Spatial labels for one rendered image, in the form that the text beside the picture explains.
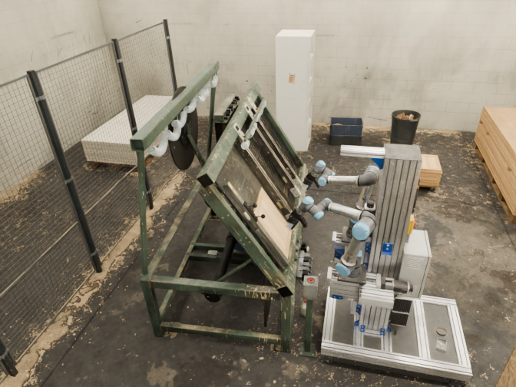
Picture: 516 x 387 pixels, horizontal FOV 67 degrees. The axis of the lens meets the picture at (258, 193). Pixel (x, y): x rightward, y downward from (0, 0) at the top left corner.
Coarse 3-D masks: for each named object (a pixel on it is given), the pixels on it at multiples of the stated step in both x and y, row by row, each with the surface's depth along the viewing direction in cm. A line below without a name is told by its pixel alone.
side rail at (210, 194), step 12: (204, 192) 290; (216, 192) 290; (216, 204) 294; (228, 204) 298; (228, 216) 298; (228, 228) 304; (240, 228) 302; (240, 240) 309; (252, 240) 307; (252, 252) 314; (264, 252) 317; (264, 264) 319; (276, 276) 324; (276, 288) 331
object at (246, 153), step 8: (240, 136) 355; (240, 144) 361; (240, 152) 366; (248, 152) 365; (248, 160) 369; (256, 160) 374; (256, 168) 372; (264, 176) 375; (264, 184) 380; (272, 184) 384; (272, 192) 384; (280, 200) 388; (288, 208) 393; (288, 216) 396
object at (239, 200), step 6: (228, 186) 313; (228, 192) 316; (234, 198) 319; (240, 198) 322; (240, 204) 321; (246, 210) 323; (252, 222) 329; (258, 222) 332; (264, 234) 334; (270, 240) 337; (270, 246) 340; (276, 246) 343; (276, 252) 342; (282, 258) 345; (288, 264) 348
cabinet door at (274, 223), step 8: (264, 192) 373; (256, 200) 353; (264, 200) 366; (256, 208) 345; (264, 208) 359; (272, 208) 374; (272, 216) 366; (280, 216) 383; (264, 224) 345; (272, 224) 359; (280, 224) 375; (272, 232) 352; (280, 232) 368; (288, 232) 383; (280, 240) 361; (288, 240) 375; (280, 248) 353; (288, 248) 367
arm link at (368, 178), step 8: (328, 176) 342; (336, 176) 339; (344, 176) 336; (352, 176) 332; (360, 176) 327; (368, 176) 324; (320, 184) 344; (344, 184) 336; (352, 184) 332; (360, 184) 326; (368, 184) 326
